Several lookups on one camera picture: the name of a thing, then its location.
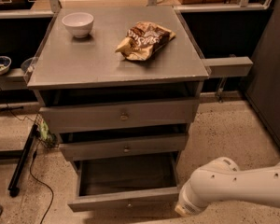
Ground grey bottom drawer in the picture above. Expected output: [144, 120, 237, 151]
[68, 152, 180, 212]

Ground grey drawer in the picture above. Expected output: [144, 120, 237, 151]
[40, 98, 199, 133]
[60, 133, 189, 161]
[68, 152, 180, 212]

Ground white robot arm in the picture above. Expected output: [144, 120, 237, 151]
[175, 157, 280, 217]

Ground grey middle drawer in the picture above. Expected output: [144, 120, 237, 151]
[60, 133, 189, 161]

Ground grey drawer cabinet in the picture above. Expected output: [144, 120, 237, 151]
[26, 5, 211, 173]

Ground grey top drawer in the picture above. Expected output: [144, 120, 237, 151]
[40, 98, 199, 133]

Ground black metal floor bar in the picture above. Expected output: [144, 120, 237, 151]
[7, 124, 37, 197]

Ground brown chip bag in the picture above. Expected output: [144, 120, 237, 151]
[116, 21, 175, 61]

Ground white ceramic bowl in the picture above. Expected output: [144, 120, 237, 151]
[62, 12, 94, 38]

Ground clear glass bowl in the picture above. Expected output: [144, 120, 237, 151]
[21, 57, 38, 73]

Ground blue patterned bowl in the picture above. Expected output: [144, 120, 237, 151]
[0, 56, 11, 76]

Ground grey side rail block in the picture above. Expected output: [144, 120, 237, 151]
[203, 57, 253, 78]

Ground green packet in wire basket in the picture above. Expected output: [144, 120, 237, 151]
[38, 119, 55, 147]

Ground black floor cable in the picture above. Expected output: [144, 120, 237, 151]
[0, 77, 55, 224]

